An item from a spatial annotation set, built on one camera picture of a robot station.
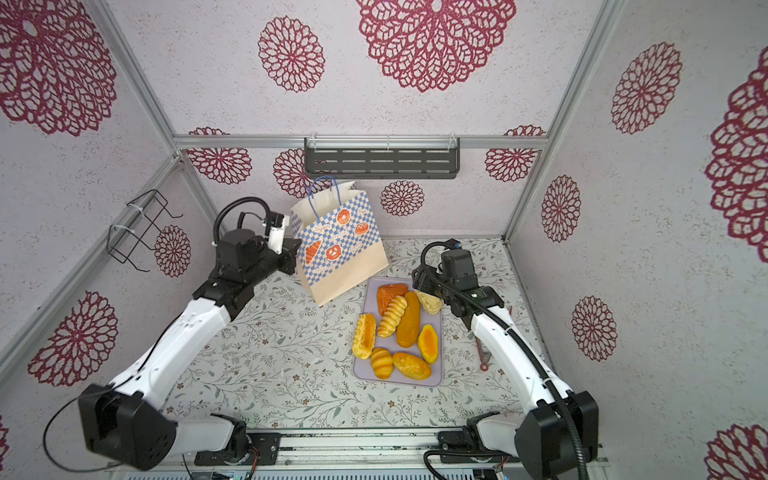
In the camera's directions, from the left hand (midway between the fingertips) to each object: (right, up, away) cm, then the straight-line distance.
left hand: (299, 244), depth 78 cm
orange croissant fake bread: (+23, -15, +21) cm, 35 cm away
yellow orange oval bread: (+35, -29, +10) cm, 47 cm away
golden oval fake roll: (+30, -34, +4) cm, 45 cm away
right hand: (+32, -7, +2) cm, 33 cm away
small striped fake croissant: (+22, -33, +7) cm, 40 cm away
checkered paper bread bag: (+9, +1, +7) cm, 12 cm away
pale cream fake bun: (+37, -18, +19) cm, 45 cm away
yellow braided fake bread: (+17, -26, +11) cm, 33 cm away
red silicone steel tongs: (+52, -32, +11) cm, 62 cm away
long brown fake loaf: (+30, -24, +12) cm, 40 cm away
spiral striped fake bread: (+25, -21, +13) cm, 35 cm away
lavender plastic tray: (+16, -36, +8) cm, 41 cm away
